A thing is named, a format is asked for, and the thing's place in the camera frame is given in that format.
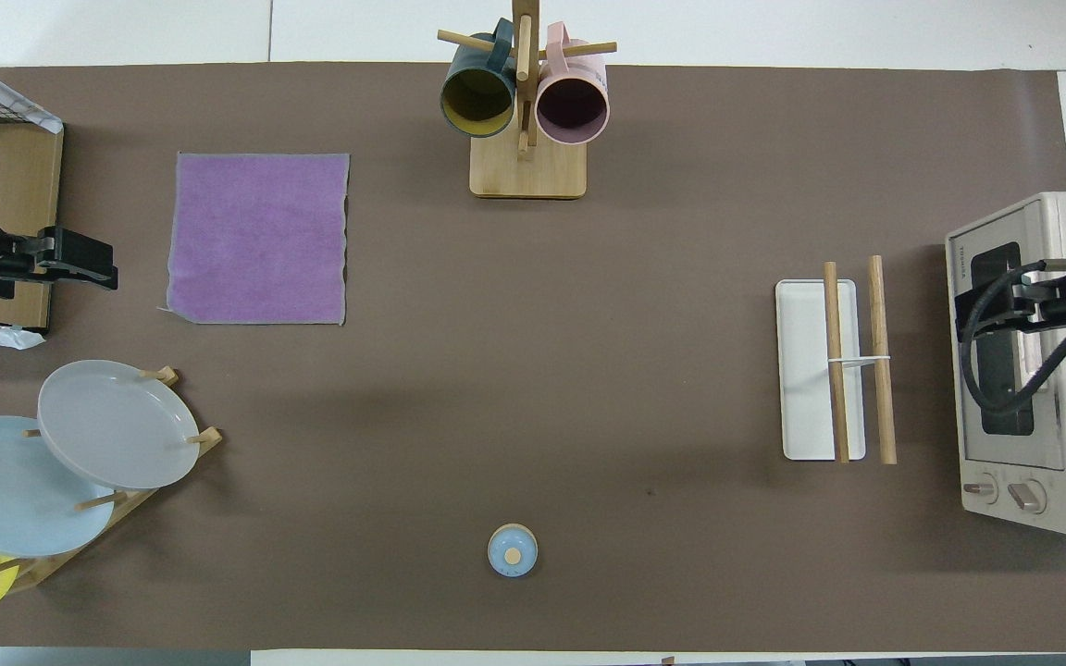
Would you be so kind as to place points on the purple and grey towel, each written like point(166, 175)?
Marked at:
point(255, 236)

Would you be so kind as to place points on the white towel rack wooden bars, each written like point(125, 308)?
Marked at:
point(806, 370)

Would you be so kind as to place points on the wooden plate rack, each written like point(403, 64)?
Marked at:
point(140, 504)

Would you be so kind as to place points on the grey plate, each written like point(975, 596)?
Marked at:
point(117, 425)

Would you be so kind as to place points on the light blue plate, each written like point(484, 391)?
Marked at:
point(6, 490)

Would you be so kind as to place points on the dark teal mug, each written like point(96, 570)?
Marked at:
point(477, 97)

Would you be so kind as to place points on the brown table mat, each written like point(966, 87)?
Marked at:
point(542, 370)

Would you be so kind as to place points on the wooden mug tree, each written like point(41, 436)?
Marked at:
point(528, 171)

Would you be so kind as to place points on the pink mug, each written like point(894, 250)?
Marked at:
point(572, 106)

